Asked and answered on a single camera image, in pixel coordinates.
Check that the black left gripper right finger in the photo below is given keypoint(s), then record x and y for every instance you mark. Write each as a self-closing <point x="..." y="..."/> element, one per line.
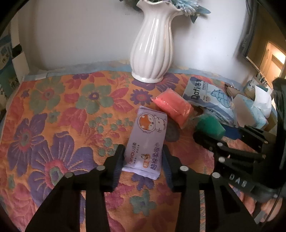
<point x="224" y="211"/>

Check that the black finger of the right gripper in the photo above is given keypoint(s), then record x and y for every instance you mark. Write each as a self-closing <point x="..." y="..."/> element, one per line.
<point x="249" y="134"/>
<point x="221" y="149"/>

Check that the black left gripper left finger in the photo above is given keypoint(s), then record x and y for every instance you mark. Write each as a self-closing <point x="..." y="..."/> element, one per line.
<point x="60" y="211"/>

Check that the green soft pack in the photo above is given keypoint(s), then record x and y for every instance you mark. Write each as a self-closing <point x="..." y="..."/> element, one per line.
<point x="211" y="126"/>

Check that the Dafi blue white bag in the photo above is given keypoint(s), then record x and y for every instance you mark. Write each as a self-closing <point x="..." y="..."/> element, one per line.
<point x="212" y="98"/>

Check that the orange pink soft pack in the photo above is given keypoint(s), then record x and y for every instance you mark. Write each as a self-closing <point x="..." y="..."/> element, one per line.
<point x="176" y="107"/>

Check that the purple wet wipes pack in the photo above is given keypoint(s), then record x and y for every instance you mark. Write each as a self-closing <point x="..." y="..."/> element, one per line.
<point x="143" y="154"/>

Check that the blue tissue box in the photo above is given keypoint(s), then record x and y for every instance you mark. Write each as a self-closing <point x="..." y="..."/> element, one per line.
<point x="253" y="113"/>

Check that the pen holder cup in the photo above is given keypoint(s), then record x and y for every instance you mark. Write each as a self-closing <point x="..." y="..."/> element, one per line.
<point x="257" y="80"/>

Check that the floral woven table cloth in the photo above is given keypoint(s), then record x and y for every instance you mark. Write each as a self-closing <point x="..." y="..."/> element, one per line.
<point x="72" y="123"/>

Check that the white ribbed ceramic vase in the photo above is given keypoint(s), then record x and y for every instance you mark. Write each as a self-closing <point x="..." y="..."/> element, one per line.
<point x="152" y="52"/>

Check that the blue white artificial flower bouquet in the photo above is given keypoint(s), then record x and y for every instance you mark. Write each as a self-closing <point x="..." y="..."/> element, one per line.
<point x="188" y="7"/>

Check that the white pole lamp stand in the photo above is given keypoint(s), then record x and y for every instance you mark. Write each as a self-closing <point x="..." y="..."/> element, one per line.
<point x="19" y="60"/>

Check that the black wall television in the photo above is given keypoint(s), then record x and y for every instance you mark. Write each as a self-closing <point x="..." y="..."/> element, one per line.
<point x="264" y="42"/>

